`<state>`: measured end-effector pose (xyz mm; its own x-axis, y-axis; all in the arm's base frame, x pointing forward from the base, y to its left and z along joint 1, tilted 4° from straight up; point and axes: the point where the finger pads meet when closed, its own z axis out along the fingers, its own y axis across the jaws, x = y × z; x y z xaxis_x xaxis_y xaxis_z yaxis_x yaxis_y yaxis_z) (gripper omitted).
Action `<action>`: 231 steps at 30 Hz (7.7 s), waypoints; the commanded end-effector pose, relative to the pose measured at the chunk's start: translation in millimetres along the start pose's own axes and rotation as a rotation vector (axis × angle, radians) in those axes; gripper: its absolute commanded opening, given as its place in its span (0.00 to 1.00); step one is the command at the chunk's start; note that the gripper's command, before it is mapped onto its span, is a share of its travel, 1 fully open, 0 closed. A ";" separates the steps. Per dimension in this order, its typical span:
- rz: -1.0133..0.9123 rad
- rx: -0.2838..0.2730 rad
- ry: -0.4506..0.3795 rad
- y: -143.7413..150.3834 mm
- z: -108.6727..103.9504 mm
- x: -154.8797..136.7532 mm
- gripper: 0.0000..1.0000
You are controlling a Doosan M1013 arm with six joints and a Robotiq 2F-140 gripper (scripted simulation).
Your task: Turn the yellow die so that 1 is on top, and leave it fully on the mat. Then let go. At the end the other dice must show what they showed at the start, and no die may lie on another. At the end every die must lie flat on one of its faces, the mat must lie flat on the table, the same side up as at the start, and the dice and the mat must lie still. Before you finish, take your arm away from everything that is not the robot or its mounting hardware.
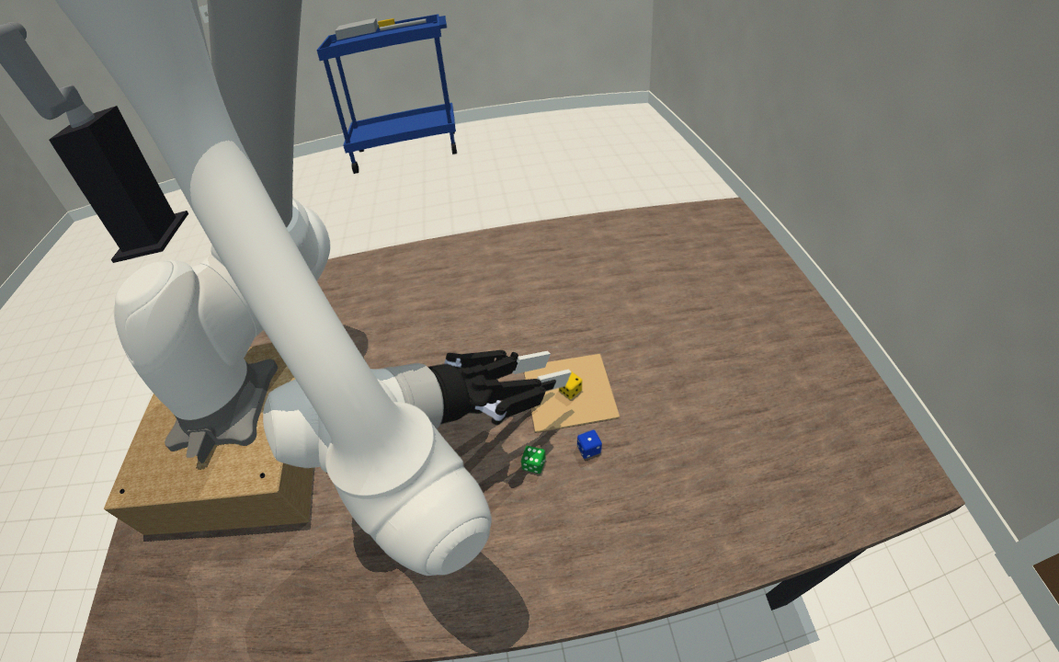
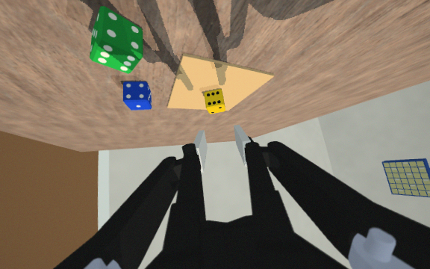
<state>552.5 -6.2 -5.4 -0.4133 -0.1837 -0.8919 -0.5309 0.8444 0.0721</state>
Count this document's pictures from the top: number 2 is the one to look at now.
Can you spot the green die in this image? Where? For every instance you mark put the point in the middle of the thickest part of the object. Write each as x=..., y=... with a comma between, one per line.
x=116, y=42

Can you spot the blue die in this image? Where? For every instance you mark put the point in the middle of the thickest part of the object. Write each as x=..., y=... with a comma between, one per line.
x=137, y=95

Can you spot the tan flat mat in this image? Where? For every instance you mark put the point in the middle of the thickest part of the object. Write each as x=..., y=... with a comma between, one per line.
x=197, y=75

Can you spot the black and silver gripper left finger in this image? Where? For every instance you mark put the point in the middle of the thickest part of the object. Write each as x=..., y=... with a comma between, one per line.
x=123, y=241

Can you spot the yellow die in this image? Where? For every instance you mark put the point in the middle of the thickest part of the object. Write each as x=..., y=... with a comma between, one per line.
x=214, y=101

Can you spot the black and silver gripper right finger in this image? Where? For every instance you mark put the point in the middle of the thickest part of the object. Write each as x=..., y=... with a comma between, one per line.
x=367, y=234

